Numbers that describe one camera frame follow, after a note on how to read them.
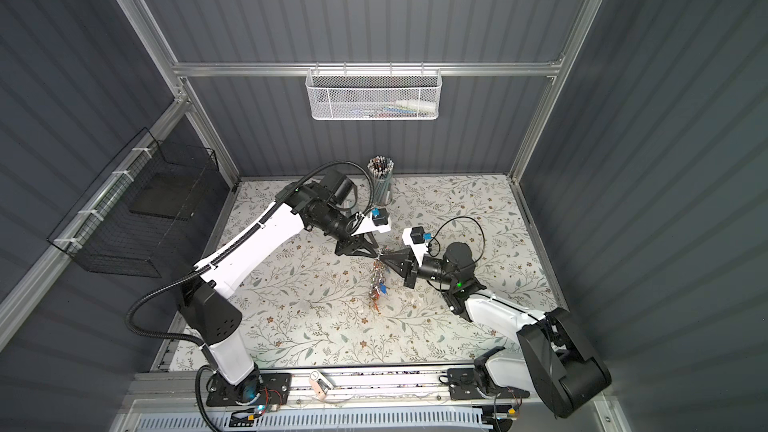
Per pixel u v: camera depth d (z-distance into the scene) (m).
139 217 0.74
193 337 0.51
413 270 0.67
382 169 0.99
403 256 0.70
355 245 0.65
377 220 0.63
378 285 0.74
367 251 0.69
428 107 0.89
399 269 0.72
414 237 0.65
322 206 0.57
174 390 0.75
